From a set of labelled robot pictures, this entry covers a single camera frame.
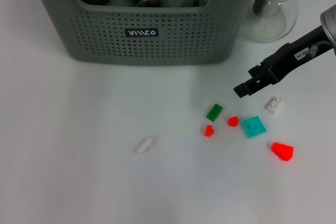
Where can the white two-stud toy block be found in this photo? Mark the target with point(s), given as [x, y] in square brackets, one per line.
[274, 105]

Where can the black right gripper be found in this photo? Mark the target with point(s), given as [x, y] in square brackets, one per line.
[288, 56]

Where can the teal square toy plate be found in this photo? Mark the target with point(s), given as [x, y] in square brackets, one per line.
[254, 127]

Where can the orange-red wedge toy block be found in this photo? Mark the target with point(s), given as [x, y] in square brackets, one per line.
[282, 151]

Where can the glass carafe black lid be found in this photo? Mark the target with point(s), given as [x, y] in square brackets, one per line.
[267, 24]

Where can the glass teacup black holder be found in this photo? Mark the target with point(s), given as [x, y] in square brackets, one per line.
[194, 1]
[149, 1]

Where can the green rectangular toy block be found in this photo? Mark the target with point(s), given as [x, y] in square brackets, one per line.
[214, 112]

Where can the grey-green perforated storage basket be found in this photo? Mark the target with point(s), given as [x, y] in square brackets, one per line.
[170, 45]

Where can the small orange-red toy block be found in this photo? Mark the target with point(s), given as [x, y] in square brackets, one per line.
[209, 130]
[232, 121]

